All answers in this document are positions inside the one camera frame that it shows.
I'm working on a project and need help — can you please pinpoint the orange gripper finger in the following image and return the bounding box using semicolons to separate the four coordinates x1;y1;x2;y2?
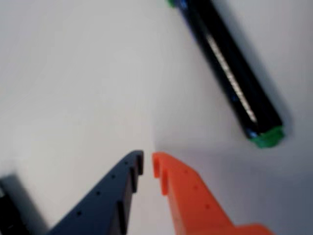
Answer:
152;151;275;235

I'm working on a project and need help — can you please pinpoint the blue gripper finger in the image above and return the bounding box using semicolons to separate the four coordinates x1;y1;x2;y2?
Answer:
45;150;144;235

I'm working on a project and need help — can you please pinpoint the black marker with green cap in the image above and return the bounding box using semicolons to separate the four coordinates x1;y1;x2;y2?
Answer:
167;0;286;150

